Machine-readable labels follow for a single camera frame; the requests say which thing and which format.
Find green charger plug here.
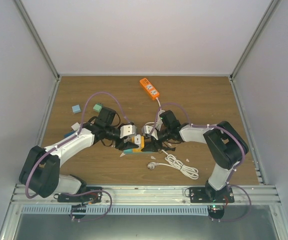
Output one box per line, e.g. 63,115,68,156
93,103,103,113

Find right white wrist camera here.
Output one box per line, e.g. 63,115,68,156
142,125,158,140

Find orange power socket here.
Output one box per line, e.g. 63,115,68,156
139,78,160,100

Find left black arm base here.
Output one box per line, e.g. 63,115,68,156
54,186,103,204

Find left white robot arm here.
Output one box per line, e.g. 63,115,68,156
19,108,138,202

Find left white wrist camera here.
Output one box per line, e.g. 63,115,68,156
120,124,137,139

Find white paint flakes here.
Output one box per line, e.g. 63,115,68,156
120,152,191,163

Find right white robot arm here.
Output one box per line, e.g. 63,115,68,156
142,110,249,203

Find light blue charger plug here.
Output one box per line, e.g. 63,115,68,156
72,105,81,114

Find aluminium front rail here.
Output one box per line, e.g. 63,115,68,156
10,185,281,206

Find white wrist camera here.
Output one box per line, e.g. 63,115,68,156
120,124,137,139
142,125,158,140

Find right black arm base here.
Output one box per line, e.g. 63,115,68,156
184,183,235,204

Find light blue cable duct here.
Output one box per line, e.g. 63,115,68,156
22,204,208,216

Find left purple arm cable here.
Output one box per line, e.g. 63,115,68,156
25,91,132,200

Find yellow socket cube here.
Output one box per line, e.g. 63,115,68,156
137,136,145,150

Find blue power socket cube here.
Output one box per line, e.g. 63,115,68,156
64,131,75,138

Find white coiled power cord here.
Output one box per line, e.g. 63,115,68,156
146,148,199,180

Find white usb charger block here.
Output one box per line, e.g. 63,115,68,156
71,122,80,132

